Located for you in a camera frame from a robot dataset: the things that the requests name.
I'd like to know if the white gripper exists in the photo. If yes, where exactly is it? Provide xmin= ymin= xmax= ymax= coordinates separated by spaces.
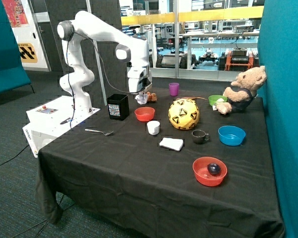
xmin=127 ymin=66 xmax=152 ymax=93

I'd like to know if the paper ball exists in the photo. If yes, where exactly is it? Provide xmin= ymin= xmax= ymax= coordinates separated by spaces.
xmin=135 ymin=92 xmax=148 ymax=105

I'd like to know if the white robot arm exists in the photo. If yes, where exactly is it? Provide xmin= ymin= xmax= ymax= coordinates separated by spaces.
xmin=57 ymin=11 xmax=152 ymax=113

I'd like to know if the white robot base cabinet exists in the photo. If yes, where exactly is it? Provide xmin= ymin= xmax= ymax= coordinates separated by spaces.
xmin=22 ymin=96 xmax=100 ymax=158

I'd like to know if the small brown plush toy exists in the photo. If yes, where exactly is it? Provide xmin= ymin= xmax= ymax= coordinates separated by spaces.
xmin=147 ymin=92 xmax=157 ymax=102

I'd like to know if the black square bin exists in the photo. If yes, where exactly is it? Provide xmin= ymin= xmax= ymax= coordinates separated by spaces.
xmin=107 ymin=94 xmax=130 ymax=120

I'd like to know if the red bowl near bin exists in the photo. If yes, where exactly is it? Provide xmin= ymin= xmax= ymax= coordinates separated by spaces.
xmin=134 ymin=107 xmax=155 ymax=122

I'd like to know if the purple plastic cup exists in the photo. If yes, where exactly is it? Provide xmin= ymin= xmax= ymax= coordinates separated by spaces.
xmin=169 ymin=82 xmax=179 ymax=96

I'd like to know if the white cup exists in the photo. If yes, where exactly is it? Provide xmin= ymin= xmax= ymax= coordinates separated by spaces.
xmin=147 ymin=120 xmax=160 ymax=135

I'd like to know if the yellow black soccer ball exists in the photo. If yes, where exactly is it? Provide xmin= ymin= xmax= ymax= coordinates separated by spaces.
xmin=168 ymin=99 xmax=200 ymax=130

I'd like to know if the metal spoon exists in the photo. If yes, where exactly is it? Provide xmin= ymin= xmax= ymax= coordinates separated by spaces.
xmin=84 ymin=128 xmax=114 ymax=136

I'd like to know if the white folded cloth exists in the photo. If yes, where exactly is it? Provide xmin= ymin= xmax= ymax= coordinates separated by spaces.
xmin=159 ymin=137 xmax=184 ymax=151

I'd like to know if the green bowl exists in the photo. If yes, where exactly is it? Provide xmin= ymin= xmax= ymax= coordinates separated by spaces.
xmin=208 ymin=95 xmax=227 ymax=106

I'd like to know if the black mug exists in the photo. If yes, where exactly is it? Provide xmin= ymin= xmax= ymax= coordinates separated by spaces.
xmin=191 ymin=129 xmax=210 ymax=144

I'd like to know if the black tablecloth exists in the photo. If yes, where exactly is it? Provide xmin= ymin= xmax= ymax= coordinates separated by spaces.
xmin=35 ymin=88 xmax=286 ymax=238

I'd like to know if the brown teddy bear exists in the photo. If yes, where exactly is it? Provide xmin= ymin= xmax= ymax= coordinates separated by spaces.
xmin=216 ymin=65 xmax=267 ymax=115

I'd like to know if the red bowl front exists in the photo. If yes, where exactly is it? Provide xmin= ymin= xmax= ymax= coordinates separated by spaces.
xmin=192 ymin=157 xmax=227 ymax=187

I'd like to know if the blue bowl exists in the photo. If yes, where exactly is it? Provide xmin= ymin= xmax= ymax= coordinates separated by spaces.
xmin=218 ymin=125 xmax=246 ymax=146

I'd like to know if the dark purple plum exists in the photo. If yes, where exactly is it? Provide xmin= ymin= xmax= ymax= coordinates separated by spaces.
xmin=207 ymin=163 xmax=221 ymax=176

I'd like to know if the teal sofa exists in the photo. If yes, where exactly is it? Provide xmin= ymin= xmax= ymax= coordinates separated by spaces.
xmin=0 ymin=1 xmax=31 ymax=93

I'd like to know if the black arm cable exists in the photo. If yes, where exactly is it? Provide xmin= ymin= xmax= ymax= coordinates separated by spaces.
xmin=66 ymin=32 xmax=140 ymax=128

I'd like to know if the teal partition wall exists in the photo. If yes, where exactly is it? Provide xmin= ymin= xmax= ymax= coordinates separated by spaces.
xmin=258 ymin=0 xmax=298 ymax=238

